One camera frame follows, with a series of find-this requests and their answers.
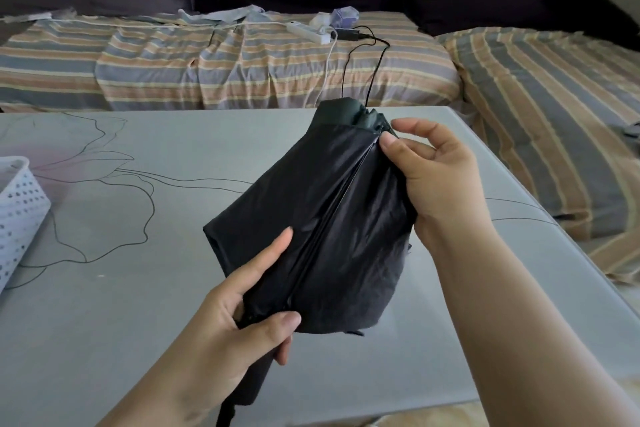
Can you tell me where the person's right hand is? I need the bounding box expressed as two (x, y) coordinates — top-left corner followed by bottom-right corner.
(379, 117), (493, 251)

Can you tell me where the person's left hand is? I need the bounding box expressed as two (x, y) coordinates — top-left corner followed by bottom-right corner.
(166, 227), (302, 415)

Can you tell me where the black umbrella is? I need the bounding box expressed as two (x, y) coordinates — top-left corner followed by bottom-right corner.
(202, 97), (419, 427)

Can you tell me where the person's right forearm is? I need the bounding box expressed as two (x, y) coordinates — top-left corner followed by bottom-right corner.
(430, 222), (640, 427)

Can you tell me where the person's left forearm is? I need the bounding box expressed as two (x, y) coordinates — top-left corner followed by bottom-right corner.
(95, 376), (201, 427)

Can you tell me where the black charger adapter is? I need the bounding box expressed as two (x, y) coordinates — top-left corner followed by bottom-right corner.
(333, 27), (374, 42)

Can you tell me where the purple and white device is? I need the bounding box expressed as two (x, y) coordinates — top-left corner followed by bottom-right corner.
(327, 6), (360, 30)

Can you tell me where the white power strip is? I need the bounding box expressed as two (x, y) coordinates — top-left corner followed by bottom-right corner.
(285, 20), (335, 45)

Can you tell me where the striped quilt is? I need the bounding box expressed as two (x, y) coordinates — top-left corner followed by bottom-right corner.
(434, 27), (640, 287)

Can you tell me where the light blue cloth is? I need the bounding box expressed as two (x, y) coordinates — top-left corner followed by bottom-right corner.
(177, 5), (282, 26)

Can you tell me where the striped bed sheet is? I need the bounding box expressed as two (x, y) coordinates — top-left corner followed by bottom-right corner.
(0, 10), (464, 113)

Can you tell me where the black cloth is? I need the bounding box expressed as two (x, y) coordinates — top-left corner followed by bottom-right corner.
(542, 0), (640, 54)

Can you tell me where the white perforated plastic basket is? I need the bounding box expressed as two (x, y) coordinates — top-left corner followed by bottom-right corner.
(0, 156), (52, 293)

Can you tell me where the black cable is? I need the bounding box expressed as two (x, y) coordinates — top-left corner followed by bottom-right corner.
(340, 41), (377, 101)
(365, 34), (392, 107)

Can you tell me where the white cable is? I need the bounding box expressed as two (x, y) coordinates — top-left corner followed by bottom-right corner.
(317, 39), (337, 111)

